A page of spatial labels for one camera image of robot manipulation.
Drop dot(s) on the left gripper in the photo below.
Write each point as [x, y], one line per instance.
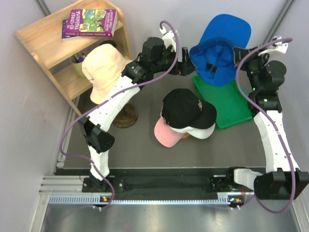
[185, 67]

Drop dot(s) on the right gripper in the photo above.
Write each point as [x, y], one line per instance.
[254, 55]

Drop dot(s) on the blue cap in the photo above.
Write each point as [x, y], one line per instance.
[213, 56]

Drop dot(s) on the black cap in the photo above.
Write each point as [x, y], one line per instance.
[182, 108]

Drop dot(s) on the white cap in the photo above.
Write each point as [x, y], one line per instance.
[197, 133]

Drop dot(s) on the pink baseball cap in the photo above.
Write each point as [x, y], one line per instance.
[165, 135]

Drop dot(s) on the cream bucket hat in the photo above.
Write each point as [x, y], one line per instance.
[102, 67]

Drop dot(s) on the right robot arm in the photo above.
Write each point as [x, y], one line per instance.
[283, 179]

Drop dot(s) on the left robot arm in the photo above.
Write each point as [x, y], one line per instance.
[95, 124]

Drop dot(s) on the green plastic tray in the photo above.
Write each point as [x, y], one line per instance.
[231, 106]

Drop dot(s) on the round wooden hat stand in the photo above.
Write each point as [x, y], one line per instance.
[185, 136]

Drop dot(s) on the cream mannequin head stand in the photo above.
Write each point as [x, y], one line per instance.
[127, 117]

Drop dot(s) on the purple treehouse book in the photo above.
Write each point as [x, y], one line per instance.
[91, 23]

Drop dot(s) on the green pen cup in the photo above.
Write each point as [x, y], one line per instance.
[77, 61]

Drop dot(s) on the wooden shelf unit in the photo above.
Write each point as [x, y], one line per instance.
[43, 41]

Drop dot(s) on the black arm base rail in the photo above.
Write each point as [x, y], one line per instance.
[166, 184]

